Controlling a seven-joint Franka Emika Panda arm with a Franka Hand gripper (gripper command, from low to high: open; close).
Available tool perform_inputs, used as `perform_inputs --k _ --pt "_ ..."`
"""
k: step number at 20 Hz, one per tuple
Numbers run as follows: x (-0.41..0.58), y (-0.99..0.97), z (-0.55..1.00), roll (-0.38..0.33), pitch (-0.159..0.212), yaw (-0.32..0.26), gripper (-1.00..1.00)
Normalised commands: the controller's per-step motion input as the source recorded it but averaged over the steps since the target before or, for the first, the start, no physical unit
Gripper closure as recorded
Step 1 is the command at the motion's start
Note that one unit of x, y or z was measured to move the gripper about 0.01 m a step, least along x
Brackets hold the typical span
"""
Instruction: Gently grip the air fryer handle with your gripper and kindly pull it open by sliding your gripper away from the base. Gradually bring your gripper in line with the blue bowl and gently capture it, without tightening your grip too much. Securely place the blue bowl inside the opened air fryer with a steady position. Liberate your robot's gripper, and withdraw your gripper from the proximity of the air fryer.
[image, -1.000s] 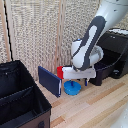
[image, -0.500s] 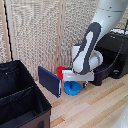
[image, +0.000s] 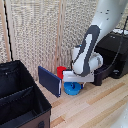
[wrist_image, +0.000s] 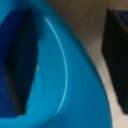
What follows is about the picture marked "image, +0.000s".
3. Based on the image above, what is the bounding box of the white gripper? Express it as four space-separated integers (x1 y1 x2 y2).
62 69 95 84

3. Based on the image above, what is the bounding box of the blue plastic bowl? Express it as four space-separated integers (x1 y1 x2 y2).
63 81 83 97

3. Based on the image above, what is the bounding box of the black air fryer body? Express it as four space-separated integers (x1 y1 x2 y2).
95 29 128 80

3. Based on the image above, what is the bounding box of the red plastic cup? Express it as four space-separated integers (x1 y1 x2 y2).
56 65 68 80

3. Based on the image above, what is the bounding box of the dark blue book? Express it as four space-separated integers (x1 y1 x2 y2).
37 65 63 98

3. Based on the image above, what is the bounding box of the black fabric storage box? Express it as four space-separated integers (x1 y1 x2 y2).
0 59 53 128

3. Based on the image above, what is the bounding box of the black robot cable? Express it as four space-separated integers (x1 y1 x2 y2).
102 28 126 73

